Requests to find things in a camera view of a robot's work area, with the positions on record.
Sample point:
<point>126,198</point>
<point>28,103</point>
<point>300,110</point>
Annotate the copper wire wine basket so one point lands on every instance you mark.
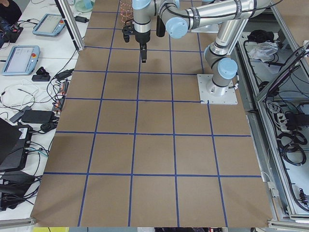
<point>126,10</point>

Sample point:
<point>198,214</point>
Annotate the green glass plate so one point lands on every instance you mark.
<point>84,6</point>

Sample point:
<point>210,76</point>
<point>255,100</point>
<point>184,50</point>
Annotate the aluminium frame post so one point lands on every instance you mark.
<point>67,15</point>

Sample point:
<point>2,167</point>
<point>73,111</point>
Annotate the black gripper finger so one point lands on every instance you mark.
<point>142,52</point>
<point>145,53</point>

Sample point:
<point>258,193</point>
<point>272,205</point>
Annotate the black laptop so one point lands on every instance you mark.
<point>14,141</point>

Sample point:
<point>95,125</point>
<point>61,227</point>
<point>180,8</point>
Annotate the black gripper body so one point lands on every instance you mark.
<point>140,37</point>

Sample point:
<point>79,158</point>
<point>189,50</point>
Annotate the dark wine bottle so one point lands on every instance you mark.
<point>160,27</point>

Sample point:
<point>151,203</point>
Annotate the blue teach pendant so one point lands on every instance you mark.
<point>50,25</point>
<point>21,60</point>

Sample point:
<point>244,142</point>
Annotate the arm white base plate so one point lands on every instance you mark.
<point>209,93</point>

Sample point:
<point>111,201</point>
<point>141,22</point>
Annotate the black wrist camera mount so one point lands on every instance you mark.
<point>128,29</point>

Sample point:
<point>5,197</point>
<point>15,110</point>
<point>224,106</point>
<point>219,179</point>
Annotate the black power adapter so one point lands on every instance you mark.
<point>37,116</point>

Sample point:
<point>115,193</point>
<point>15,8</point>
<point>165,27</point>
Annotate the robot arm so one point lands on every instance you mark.
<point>230,15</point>

